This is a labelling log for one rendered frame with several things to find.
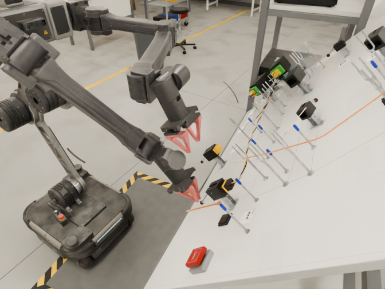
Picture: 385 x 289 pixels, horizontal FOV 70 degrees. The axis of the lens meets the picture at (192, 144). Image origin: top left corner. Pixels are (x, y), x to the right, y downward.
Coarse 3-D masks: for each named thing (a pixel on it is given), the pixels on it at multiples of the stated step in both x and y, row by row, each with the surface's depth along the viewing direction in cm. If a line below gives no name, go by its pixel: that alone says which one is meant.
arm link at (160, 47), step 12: (168, 24) 94; (156, 36) 93; (168, 36) 93; (156, 48) 84; (168, 48) 92; (144, 60) 76; (156, 60) 78; (132, 84) 68; (144, 84) 68; (132, 96) 70; (144, 96) 70
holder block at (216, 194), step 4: (220, 180) 81; (224, 180) 82; (212, 184) 84; (216, 184) 81; (220, 184) 80; (208, 188) 84; (212, 188) 81; (216, 188) 79; (208, 192) 82; (212, 192) 81; (216, 192) 80; (220, 192) 79; (212, 196) 83; (216, 196) 82; (220, 196) 81; (224, 196) 80
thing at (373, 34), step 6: (378, 30) 77; (384, 30) 77; (372, 36) 77; (378, 36) 75; (384, 36) 77; (366, 42) 78; (372, 42) 80; (378, 42) 79; (384, 42) 76; (378, 48) 77; (384, 48) 80; (384, 54) 80; (384, 60) 81
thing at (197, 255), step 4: (196, 248) 72; (200, 248) 70; (204, 248) 70; (192, 252) 72; (196, 252) 70; (200, 252) 69; (204, 252) 69; (192, 256) 70; (196, 256) 69; (200, 256) 68; (188, 260) 70; (192, 260) 69; (196, 260) 67; (200, 260) 67; (188, 264) 69; (192, 264) 68; (196, 264) 67; (200, 264) 68
